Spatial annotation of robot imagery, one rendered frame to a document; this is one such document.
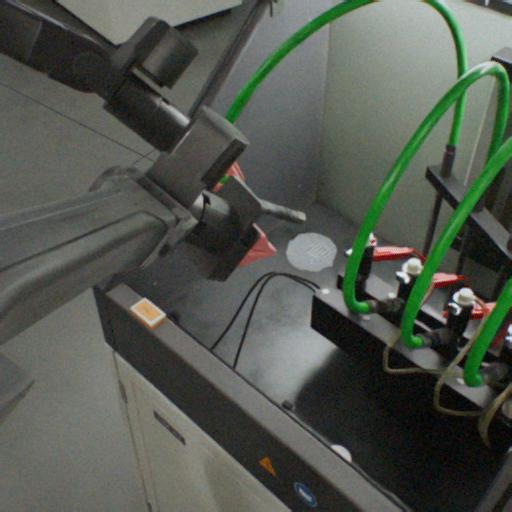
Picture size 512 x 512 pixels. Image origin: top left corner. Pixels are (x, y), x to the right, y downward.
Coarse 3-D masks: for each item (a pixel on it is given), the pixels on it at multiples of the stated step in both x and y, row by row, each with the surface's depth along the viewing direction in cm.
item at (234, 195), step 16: (208, 192) 68; (224, 192) 72; (240, 192) 71; (208, 208) 66; (224, 208) 69; (240, 208) 70; (256, 208) 69; (208, 224) 67; (224, 224) 68; (240, 224) 70; (192, 240) 67; (208, 240) 68; (224, 240) 69; (240, 240) 70; (192, 256) 73; (208, 256) 71; (224, 256) 70; (208, 272) 71
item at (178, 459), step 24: (120, 360) 120; (120, 384) 126; (144, 384) 117; (144, 408) 124; (168, 408) 114; (144, 432) 132; (168, 432) 121; (192, 432) 112; (144, 456) 141; (168, 456) 128; (192, 456) 118; (216, 456) 109; (144, 480) 151; (168, 480) 137; (192, 480) 125; (216, 480) 115; (240, 480) 107; (168, 504) 147; (192, 504) 133; (216, 504) 122; (240, 504) 113; (264, 504) 105
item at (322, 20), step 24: (360, 0) 79; (432, 0) 83; (312, 24) 78; (456, 24) 87; (288, 48) 79; (456, 48) 90; (264, 72) 80; (456, 72) 94; (240, 96) 81; (456, 120) 99; (456, 144) 102
